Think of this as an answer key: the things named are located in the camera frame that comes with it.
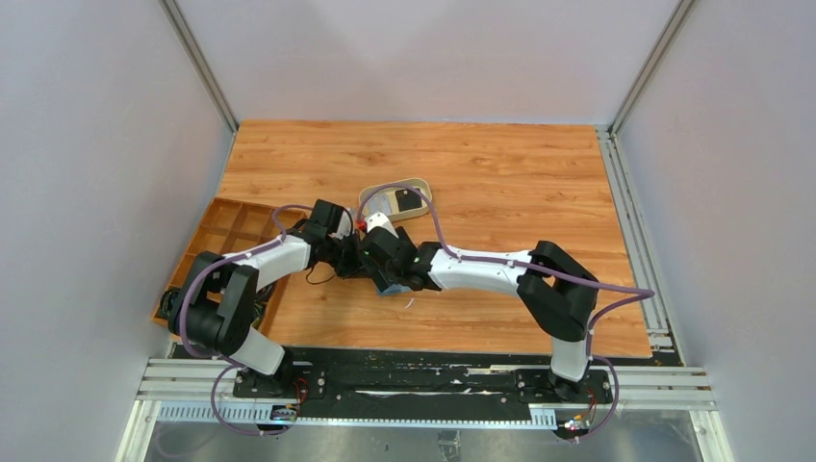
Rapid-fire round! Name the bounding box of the blue leather card holder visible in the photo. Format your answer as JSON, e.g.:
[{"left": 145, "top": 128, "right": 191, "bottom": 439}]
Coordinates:
[{"left": 377, "top": 284, "right": 413, "bottom": 296}]

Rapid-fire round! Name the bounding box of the black VIP credit card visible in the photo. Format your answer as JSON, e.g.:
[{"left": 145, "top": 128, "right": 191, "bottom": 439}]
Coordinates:
[{"left": 395, "top": 189, "right": 423, "bottom": 213}]

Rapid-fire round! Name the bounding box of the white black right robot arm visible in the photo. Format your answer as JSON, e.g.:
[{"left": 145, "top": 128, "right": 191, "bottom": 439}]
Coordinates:
[{"left": 360, "top": 227, "right": 599, "bottom": 401}]

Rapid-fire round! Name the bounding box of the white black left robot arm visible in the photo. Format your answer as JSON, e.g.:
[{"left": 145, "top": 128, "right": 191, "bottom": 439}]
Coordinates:
[{"left": 166, "top": 199, "right": 359, "bottom": 397}]

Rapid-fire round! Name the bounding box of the white VIP card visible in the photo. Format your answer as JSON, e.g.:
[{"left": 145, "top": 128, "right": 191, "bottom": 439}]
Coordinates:
[{"left": 367, "top": 192, "right": 394, "bottom": 216}]

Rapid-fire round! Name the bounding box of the wooden compartment organizer tray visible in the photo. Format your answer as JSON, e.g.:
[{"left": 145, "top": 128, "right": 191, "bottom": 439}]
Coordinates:
[{"left": 152, "top": 197, "right": 308, "bottom": 336}]

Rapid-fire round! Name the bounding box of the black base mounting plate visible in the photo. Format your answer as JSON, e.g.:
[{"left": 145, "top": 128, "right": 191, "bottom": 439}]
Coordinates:
[{"left": 171, "top": 344, "right": 620, "bottom": 424}]

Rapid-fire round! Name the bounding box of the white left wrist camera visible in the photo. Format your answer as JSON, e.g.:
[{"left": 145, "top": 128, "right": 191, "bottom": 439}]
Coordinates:
[{"left": 337, "top": 208, "right": 357, "bottom": 239}]

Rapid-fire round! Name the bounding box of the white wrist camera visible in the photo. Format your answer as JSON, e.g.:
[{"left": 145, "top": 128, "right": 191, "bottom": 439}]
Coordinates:
[
  {"left": 337, "top": 208, "right": 357, "bottom": 239},
  {"left": 361, "top": 212, "right": 396, "bottom": 236}
]

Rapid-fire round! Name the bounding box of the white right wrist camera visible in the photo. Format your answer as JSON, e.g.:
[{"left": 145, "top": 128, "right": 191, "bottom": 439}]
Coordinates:
[{"left": 361, "top": 212, "right": 396, "bottom": 236}]

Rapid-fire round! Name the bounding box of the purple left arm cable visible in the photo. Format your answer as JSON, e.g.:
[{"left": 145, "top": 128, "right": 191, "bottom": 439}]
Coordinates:
[{"left": 177, "top": 203, "right": 317, "bottom": 438}]

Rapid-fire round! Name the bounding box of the black coiled cable bundle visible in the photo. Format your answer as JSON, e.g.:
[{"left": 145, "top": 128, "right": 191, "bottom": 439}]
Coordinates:
[{"left": 158, "top": 288, "right": 183, "bottom": 321}]

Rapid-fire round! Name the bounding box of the aluminium frame rail front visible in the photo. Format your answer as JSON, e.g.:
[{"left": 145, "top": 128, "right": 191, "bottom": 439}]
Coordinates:
[{"left": 137, "top": 359, "right": 716, "bottom": 431}]

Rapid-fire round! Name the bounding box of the aluminium corner post right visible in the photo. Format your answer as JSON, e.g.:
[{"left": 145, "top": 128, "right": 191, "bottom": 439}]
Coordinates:
[{"left": 596, "top": 1, "right": 698, "bottom": 351}]

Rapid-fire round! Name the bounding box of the aluminium corner post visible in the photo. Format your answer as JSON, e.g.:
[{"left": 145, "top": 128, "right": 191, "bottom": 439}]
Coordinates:
[
  {"left": 596, "top": 1, "right": 698, "bottom": 351},
  {"left": 158, "top": 0, "right": 240, "bottom": 137}
]

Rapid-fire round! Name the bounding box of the aluminium corner post left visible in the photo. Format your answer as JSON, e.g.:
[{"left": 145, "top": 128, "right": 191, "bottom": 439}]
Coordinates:
[{"left": 158, "top": 0, "right": 240, "bottom": 137}]

